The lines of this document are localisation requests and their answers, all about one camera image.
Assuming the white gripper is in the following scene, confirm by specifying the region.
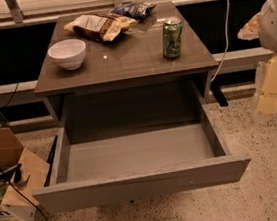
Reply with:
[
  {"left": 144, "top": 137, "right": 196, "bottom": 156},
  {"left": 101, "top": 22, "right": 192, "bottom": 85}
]
[{"left": 237, "top": 0, "right": 277, "bottom": 123}]

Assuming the grey top drawer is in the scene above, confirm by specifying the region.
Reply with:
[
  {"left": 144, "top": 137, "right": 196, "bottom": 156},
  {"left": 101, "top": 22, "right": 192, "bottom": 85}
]
[{"left": 33, "top": 80, "right": 250, "bottom": 212}]

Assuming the grey drawer cabinet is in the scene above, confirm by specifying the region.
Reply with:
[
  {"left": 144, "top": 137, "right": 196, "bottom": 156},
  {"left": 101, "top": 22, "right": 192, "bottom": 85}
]
[{"left": 35, "top": 2, "right": 217, "bottom": 144}]

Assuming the green soda can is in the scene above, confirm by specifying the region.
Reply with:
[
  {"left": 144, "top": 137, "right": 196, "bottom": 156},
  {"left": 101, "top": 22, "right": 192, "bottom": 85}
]
[{"left": 162, "top": 17, "right": 183, "bottom": 59}]

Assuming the blue chip bag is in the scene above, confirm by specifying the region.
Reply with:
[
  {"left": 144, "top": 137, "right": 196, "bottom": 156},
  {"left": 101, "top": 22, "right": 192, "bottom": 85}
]
[{"left": 111, "top": 2, "right": 155, "bottom": 20}]

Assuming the tan chip bag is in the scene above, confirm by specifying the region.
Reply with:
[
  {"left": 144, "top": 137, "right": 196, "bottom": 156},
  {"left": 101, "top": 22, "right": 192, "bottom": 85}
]
[{"left": 64, "top": 12, "right": 138, "bottom": 42}]

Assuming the white ceramic bowl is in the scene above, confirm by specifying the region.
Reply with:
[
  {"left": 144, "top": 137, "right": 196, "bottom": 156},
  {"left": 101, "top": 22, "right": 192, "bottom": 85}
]
[{"left": 48, "top": 39, "right": 86, "bottom": 71}]

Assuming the open cardboard box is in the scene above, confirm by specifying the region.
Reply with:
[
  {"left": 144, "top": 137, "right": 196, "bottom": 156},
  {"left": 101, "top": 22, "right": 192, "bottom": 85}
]
[{"left": 0, "top": 128, "right": 50, "bottom": 221}]

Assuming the white cable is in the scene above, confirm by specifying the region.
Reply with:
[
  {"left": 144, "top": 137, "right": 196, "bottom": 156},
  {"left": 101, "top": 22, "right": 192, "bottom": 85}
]
[{"left": 201, "top": 0, "right": 239, "bottom": 83}]

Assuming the black floor cable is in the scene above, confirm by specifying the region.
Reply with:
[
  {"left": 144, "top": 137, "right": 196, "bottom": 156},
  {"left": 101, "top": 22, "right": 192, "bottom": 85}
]
[{"left": 0, "top": 128, "right": 61, "bottom": 221}]

